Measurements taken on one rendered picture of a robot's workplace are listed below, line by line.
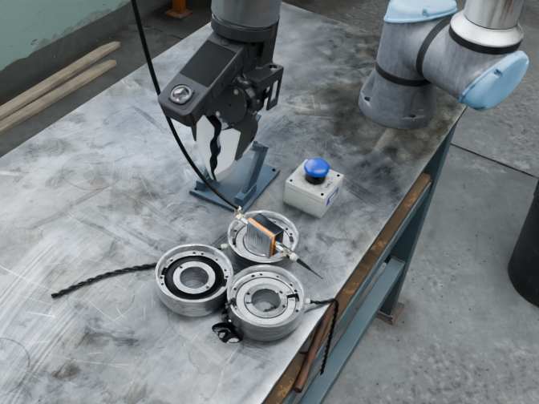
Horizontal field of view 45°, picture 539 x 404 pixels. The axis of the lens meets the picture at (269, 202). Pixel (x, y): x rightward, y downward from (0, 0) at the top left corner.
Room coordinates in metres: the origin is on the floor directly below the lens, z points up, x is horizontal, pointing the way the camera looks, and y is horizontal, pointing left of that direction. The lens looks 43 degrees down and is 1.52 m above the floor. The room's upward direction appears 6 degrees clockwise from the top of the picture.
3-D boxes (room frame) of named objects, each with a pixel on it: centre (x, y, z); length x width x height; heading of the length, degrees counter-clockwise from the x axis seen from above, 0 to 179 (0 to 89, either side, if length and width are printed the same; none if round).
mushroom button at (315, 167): (0.80, -0.07, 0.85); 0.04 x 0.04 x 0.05
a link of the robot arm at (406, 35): (1.09, -0.23, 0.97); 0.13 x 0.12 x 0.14; 41
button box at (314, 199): (0.80, -0.07, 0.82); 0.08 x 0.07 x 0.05; 153
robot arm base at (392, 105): (1.09, -0.23, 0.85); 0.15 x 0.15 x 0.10
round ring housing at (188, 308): (0.58, 0.09, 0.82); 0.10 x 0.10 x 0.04
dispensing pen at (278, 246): (0.64, -0.02, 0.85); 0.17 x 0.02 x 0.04; 51
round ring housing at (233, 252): (0.66, 0.00, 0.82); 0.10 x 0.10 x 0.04
